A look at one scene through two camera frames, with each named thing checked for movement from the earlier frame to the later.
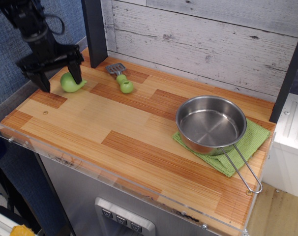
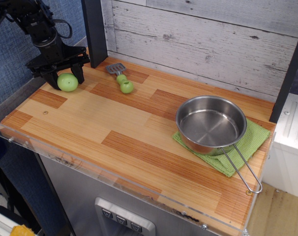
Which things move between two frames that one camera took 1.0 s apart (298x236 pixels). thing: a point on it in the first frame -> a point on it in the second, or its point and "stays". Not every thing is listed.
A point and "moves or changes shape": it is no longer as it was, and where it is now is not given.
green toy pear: [69, 84] moves or changes shape
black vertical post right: [290, 75] stays
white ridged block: [286, 167] stays
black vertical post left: [94, 19] stays
